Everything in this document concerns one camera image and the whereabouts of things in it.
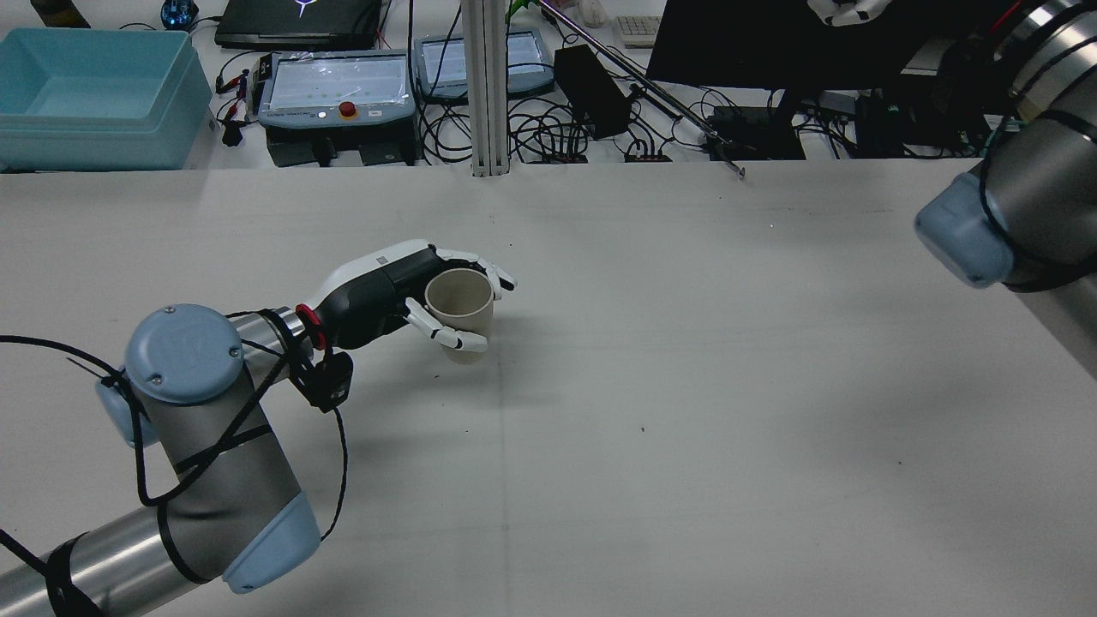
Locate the black power adapter box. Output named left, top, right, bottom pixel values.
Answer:
left=554, top=44, right=634, bottom=140

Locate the black control box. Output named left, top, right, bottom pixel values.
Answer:
left=266, top=127, right=420, bottom=168

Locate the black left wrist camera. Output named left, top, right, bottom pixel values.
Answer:
left=290, top=349, right=355, bottom=414

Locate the teal plastic bin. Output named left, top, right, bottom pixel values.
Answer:
left=0, top=27, right=214, bottom=171

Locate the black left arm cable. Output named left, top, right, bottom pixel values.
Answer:
left=0, top=308, right=351, bottom=617

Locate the teach pendant with plastic cover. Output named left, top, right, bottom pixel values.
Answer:
left=256, top=49, right=419, bottom=130

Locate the black desktop box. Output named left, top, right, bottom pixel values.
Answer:
left=708, top=105, right=807, bottom=162

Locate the aluminium profile post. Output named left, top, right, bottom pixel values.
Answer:
left=460, top=0, right=513, bottom=178

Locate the grey blue teach pendant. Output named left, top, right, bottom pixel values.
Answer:
left=412, top=27, right=556, bottom=103

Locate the thin metal rod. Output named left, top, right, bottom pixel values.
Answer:
left=537, top=0, right=747, bottom=180

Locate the white keyboard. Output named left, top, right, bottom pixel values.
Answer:
left=612, top=15, right=663, bottom=49

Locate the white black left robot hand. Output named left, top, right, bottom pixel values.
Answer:
left=297, top=239, right=519, bottom=353

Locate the black monitor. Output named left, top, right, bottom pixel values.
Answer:
left=646, top=0, right=986, bottom=93

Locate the beige paper cup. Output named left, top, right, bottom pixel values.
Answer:
left=425, top=268, right=497, bottom=366

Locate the black laptop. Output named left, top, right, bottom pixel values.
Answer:
left=213, top=0, right=385, bottom=51

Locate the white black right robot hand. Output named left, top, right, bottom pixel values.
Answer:
left=807, top=0, right=894, bottom=27

